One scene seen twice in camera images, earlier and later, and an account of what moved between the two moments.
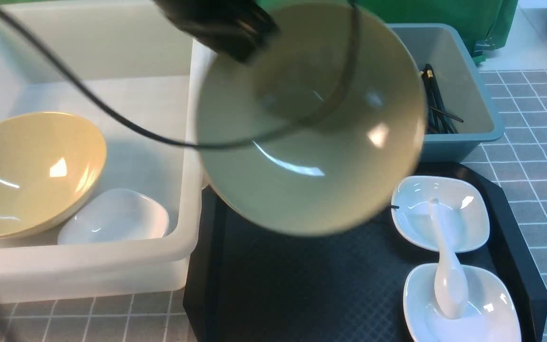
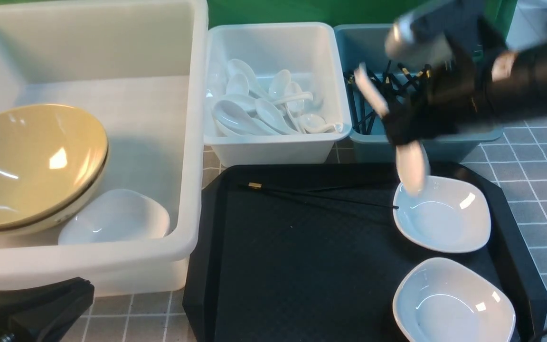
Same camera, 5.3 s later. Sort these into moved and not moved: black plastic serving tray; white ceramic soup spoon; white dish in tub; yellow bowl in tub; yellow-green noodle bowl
Moved: white ceramic soup spoon; yellow-green noodle bowl
Not moved: black plastic serving tray; yellow bowl in tub; white dish in tub
